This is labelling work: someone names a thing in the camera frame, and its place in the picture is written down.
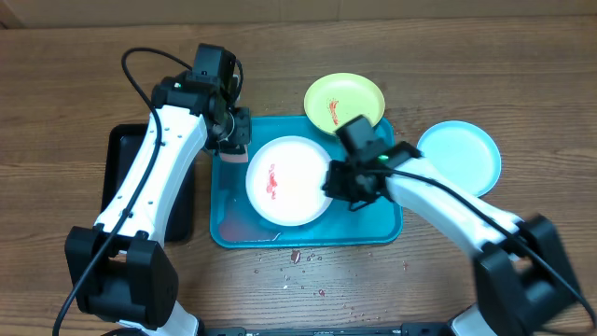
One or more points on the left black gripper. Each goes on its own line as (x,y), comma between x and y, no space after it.
(242,119)

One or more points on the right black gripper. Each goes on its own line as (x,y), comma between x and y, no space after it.
(343,189)

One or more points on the pink and green sponge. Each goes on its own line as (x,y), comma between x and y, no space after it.
(237,155)

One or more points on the white plate with red stain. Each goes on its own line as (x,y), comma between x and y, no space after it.
(284,181)

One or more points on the yellow-green plate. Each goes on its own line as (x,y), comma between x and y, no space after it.
(333,100)

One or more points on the light blue plate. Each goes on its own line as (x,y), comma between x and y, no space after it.
(464,154)

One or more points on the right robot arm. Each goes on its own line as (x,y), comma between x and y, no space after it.
(522,274)

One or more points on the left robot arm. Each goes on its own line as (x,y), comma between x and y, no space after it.
(118,267)

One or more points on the teal plastic tray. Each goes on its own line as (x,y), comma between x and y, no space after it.
(234,223)

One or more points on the black tray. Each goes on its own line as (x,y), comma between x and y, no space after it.
(124,142)

